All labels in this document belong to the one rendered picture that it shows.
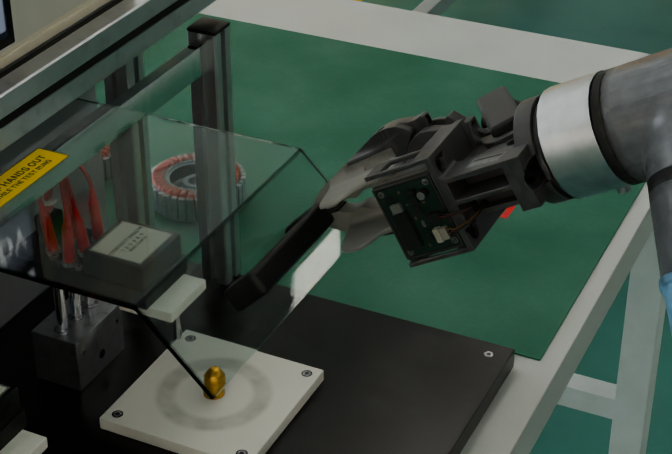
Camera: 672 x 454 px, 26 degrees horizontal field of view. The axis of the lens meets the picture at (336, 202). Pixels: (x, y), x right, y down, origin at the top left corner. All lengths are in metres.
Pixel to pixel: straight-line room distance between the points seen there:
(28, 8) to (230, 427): 0.40
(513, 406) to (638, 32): 2.77
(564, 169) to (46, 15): 0.48
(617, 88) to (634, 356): 1.37
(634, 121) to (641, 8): 3.36
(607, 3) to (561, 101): 3.34
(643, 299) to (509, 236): 0.59
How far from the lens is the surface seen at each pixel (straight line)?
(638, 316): 2.21
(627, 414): 2.32
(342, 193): 1.01
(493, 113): 1.01
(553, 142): 0.92
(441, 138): 0.96
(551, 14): 4.16
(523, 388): 1.41
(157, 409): 1.33
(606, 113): 0.90
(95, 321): 1.37
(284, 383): 1.35
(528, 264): 1.59
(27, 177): 1.12
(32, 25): 1.20
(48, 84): 1.18
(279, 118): 1.88
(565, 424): 2.58
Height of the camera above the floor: 1.60
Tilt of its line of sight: 30 degrees down
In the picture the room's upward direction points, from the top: straight up
